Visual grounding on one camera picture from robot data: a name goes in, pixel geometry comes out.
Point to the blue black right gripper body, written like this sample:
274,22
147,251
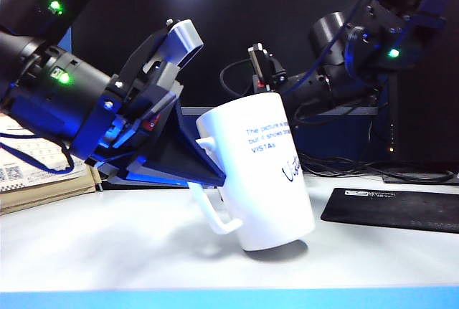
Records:
274,76

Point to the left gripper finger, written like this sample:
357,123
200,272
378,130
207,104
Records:
179,151
143,171

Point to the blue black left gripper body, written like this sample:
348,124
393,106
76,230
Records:
107,126

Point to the white ceramic mug with text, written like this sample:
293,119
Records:
265,187

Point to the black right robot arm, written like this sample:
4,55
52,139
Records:
333,36

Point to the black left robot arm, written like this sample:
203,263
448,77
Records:
43,54

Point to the metal calendar stand leg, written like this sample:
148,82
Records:
99,181

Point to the large black AOC monitor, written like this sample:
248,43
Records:
233,0

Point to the blue partition panel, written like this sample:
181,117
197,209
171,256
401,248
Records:
66,45

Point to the beige desk calendar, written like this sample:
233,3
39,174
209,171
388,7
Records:
28,187

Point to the black HSD monitor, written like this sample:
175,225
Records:
430,115

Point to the black monitor base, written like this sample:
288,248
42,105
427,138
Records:
412,179

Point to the black mouse pad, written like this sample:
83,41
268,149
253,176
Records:
394,212

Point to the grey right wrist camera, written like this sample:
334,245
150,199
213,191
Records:
257,60

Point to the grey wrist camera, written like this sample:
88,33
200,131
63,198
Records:
257,60
183,43

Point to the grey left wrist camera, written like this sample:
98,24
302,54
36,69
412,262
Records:
183,43

